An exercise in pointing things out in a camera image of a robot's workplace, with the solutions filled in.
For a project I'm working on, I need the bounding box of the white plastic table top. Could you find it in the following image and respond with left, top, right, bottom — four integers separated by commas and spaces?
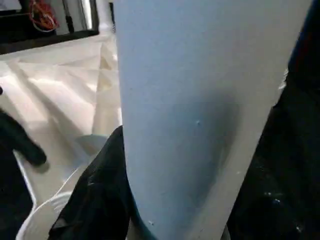
0, 32, 126, 240

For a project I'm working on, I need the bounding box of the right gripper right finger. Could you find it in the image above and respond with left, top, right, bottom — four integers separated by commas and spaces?
227, 82, 320, 240

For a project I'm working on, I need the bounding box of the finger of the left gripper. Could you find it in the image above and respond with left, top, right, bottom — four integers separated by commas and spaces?
0, 85, 49, 168

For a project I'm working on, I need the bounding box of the black plastic mat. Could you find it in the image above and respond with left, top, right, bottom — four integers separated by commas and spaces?
0, 30, 320, 240

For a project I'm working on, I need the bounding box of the grey curtain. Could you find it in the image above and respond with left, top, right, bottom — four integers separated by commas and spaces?
62, 0, 99, 35

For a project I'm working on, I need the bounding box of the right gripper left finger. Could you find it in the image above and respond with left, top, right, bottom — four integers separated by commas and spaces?
47, 125, 135, 240

